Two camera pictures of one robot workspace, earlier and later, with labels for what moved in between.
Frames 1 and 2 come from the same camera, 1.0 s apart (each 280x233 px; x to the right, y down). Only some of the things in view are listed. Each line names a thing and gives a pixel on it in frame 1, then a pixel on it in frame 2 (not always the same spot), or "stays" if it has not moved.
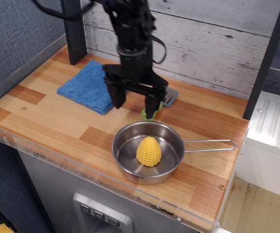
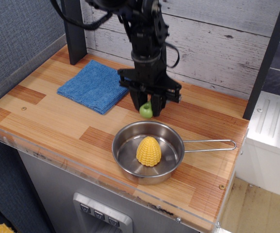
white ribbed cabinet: (268, 157) stays
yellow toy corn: (148, 152) stays
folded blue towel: (88, 87) stays
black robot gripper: (136, 73) -> (152, 76)
